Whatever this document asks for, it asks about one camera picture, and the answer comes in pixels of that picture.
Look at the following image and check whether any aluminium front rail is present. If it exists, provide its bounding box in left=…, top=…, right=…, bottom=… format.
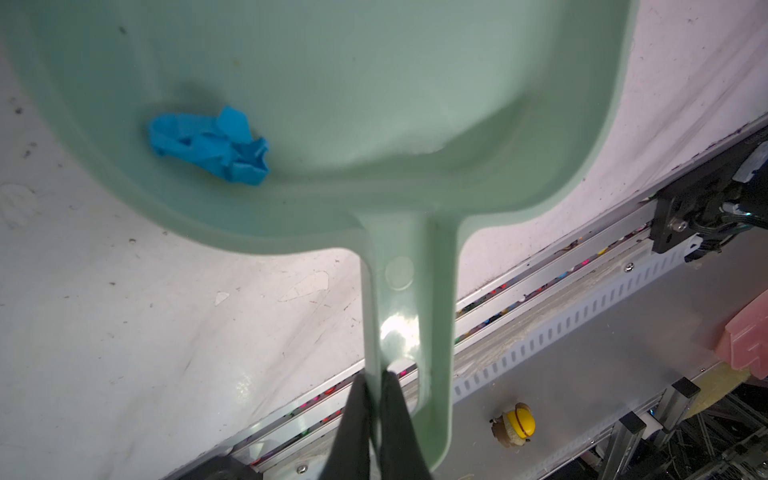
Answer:
left=169, top=200, right=656, bottom=479

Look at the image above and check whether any white slotted cable duct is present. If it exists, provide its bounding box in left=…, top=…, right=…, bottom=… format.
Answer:
left=451, top=235, right=703, bottom=403

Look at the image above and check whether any blue paper scrap centre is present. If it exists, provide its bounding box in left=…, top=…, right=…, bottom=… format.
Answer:
left=148, top=107, right=269, bottom=186

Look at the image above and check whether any pink object under table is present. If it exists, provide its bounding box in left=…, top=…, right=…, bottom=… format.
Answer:
left=715, top=291, right=768, bottom=380

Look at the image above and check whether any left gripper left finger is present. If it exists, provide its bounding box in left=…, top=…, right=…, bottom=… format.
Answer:
left=319, top=374, right=372, bottom=480

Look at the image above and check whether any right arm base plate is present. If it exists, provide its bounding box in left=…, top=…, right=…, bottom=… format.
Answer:
left=650, top=128, right=767, bottom=262

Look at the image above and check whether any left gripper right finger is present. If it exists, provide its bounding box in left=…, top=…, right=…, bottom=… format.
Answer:
left=378, top=370, right=432, bottom=480

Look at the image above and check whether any green plastic dustpan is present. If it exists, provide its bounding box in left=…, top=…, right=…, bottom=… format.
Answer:
left=1, top=1, right=637, bottom=468

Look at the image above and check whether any yellow emergency button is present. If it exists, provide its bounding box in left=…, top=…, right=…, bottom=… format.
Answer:
left=491, top=402, right=536, bottom=448

